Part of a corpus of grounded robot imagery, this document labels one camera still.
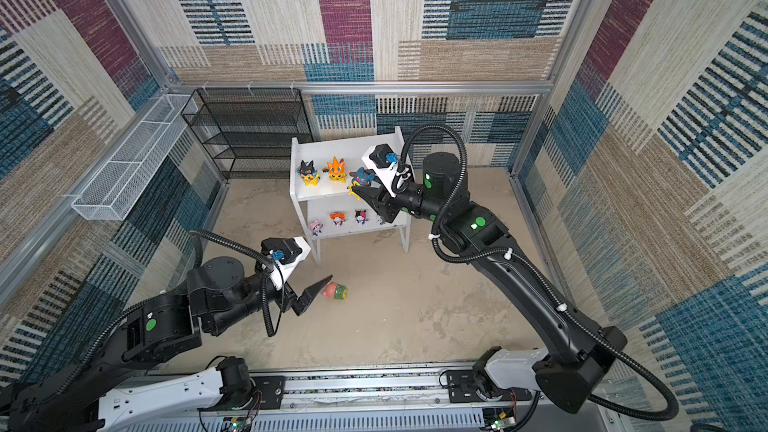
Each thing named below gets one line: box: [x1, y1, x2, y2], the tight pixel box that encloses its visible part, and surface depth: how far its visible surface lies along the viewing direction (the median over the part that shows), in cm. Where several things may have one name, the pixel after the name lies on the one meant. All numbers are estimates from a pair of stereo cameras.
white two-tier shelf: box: [289, 126, 412, 264], surface depth 83 cm
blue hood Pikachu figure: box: [347, 167, 376, 200], surface depth 60 cm
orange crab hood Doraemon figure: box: [329, 211, 347, 227], surface depth 86 cm
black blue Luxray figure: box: [298, 159, 321, 187], surface depth 70 cm
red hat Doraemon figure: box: [354, 209, 369, 225], surface depth 85 cm
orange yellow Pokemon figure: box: [322, 156, 346, 183], surface depth 70 cm
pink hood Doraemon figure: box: [309, 220, 324, 236], surface depth 83 cm
